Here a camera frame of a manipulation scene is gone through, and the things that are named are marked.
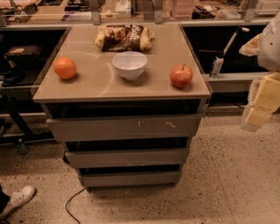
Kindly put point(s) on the grey bottom drawer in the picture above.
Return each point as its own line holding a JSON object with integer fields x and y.
{"x": 130, "y": 179}

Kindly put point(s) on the pink stacked boxes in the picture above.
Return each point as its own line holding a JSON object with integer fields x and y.
{"x": 181, "y": 9}

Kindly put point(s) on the brown snack bag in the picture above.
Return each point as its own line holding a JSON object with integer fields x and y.
{"x": 123, "y": 37}

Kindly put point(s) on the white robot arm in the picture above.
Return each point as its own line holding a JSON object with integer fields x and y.
{"x": 266, "y": 46}

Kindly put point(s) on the white bowl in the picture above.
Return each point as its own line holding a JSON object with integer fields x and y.
{"x": 130, "y": 65}

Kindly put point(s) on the grey drawer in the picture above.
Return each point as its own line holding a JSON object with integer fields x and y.
{"x": 130, "y": 179}
{"x": 126, "y": 158}
{"x": 124, "y": 127}

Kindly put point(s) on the grey middle drawer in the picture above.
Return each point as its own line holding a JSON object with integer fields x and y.
{"x": 126, "y": 158}

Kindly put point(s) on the orange fruit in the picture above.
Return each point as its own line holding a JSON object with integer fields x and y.
{"x": 65, "y": 68}

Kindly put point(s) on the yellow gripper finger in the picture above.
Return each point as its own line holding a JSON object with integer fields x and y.
{"x": 263, "y": 101}

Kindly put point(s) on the white sneaker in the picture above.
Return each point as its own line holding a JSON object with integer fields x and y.
{"x": 15, "y": 200}

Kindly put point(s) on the black chair base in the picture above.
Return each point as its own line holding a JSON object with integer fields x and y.
{"x": 26, "y": 133}

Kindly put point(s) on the grey drawer cabinet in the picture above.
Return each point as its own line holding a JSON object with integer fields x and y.
{"x": 99, "y": 91}

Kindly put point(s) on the grey top drawer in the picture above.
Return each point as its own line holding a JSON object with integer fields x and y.
{"x": 124, "y": 127}

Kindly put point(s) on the red apple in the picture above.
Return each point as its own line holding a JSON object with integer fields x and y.
{"x": 181, "y": 75}

